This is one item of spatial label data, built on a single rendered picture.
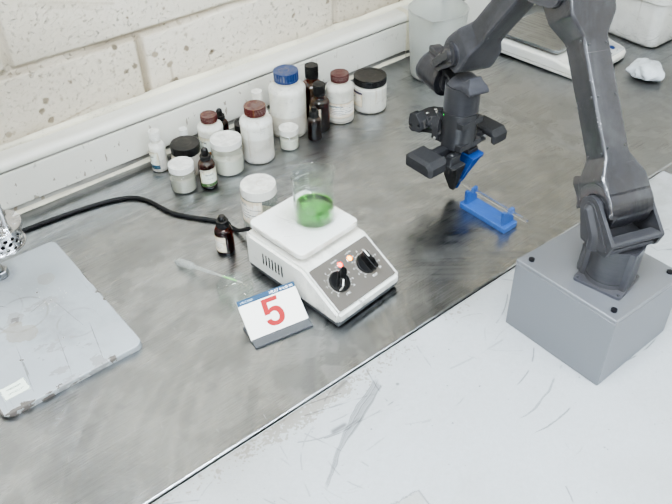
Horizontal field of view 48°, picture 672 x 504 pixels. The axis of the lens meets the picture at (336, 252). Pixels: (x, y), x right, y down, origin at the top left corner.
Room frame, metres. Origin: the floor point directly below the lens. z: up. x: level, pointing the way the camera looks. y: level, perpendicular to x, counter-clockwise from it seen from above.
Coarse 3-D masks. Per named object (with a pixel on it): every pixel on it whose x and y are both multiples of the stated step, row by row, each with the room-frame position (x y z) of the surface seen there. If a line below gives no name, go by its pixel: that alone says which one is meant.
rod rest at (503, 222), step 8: (472, 192) 1.05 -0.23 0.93; (464, 200) 1.04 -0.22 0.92; (472, 200) 1.05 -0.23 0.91; (480, 200) 1.05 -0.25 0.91; (464, 208) 1.03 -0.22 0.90; (472, 208) 1.03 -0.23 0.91; (480, 208) 1.03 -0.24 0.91; (488, 208) 1.03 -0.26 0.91; (512, 208) 0.99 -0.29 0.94; (480, 216) 1.01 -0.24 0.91; (488, 216) 1.00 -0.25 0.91; (496, 216) 1.00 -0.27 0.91; (504, 216) 0.98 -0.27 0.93; (512, 216) 0.99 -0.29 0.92; (488, 224) 0.99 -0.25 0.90; (496, 224) 0.98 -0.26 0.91; (504, 224) 0.98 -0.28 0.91; (512, 224) 0.98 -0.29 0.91; (504, 232) 0.97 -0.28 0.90
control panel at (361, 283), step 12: (360, 240) 0.88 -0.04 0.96; (348, 252) 0.86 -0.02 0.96; (360, 252) 0.86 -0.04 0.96; (372, 252) 0.87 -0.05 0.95; (324, 264) 0.83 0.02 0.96; (336, 264) 0.83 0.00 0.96; (348, 264) 0.84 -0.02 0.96; (384, 264) 0.85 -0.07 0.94; (312, 276) 0.80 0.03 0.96; (324, 276) 0.81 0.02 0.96; (348, 276) 0.82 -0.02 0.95; (360, 276) 0.82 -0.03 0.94; (372, 276) 0.83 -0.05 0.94; (384, 276) 0.83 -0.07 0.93; (324, 288) 0.79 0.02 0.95; (348, 288) 0.80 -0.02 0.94; (360, 288) 0.81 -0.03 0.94; (372, 288) 0.81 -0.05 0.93; (336, 300) 0.78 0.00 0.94; (348, 300) 0.78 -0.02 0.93
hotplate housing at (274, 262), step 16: (256, 240) 0.88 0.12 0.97; (336, 240) 0.87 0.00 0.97; (352, 240) 0.88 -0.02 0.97; (256, 256) 0.88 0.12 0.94; (272, 256) 0.86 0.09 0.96; (288, 256) 0.84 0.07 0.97; (320, 256) 0.84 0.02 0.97; (384, 256) 0.87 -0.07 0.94; (272, 272) 0.86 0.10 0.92; (288, 272) 0.83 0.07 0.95; (304, 272) 0.81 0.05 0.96; (304, 288) 0.81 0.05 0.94; (320, 288) 0.79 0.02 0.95; (384, 288) 0.82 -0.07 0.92; (320, 304) 0.78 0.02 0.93; (352, 304) 0.78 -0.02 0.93; (368, 304) 0.80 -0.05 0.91; (336, 320) 0.76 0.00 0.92
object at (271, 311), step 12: (288, 288) 0.81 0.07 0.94; (264, 300) 0.79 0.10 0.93; (276, 300) 0.79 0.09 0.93; (288, 300) 0.79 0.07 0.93; (252, 312) 0.77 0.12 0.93; (264, 312) 0.77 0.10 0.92; (276, 312) 0.78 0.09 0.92; (288, 312) 0.78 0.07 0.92; (300, 312) 0.78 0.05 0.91; (252, 324) 0.76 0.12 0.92; (264, 324) 0.76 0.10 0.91; (276, 324) 0.76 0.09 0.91
